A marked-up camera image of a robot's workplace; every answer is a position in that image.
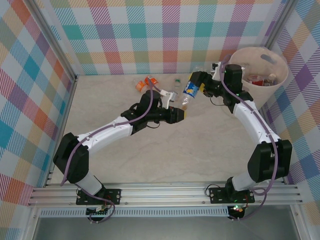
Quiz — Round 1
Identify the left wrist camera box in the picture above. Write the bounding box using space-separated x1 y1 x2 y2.
159 89 177 103

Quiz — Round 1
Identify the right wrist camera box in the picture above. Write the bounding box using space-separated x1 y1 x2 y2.
211 62 223 75

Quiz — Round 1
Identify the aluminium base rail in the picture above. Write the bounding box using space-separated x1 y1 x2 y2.
27 181 304 208

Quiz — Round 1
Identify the slotted cable duct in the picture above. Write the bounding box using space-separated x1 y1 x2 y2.
39 208 230 218

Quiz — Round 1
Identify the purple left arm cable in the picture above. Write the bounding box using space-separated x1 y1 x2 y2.
60 76 163 223

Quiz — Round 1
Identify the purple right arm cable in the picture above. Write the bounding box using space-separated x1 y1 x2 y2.
219 54 278 222

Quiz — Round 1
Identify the aluminium frame post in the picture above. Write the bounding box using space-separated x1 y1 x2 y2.
29 0 78 83
267 0 300 50

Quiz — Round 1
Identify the red and gold bottle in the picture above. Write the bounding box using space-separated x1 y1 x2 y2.
248 74 263 85

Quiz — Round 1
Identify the beige plastic bin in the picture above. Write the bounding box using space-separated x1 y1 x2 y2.
228 46 290 110

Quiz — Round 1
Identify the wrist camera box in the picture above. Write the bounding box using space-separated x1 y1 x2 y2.
211 62 223 75
159 89 177 103

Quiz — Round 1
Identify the orange label bottle gold cap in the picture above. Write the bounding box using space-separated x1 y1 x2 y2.
144 75 160 88

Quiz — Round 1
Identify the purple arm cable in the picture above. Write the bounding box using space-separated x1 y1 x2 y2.
219 54 278 222
60 76 163 223

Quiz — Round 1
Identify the blue Pepsi bottle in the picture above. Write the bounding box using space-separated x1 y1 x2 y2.
174 78 201 111

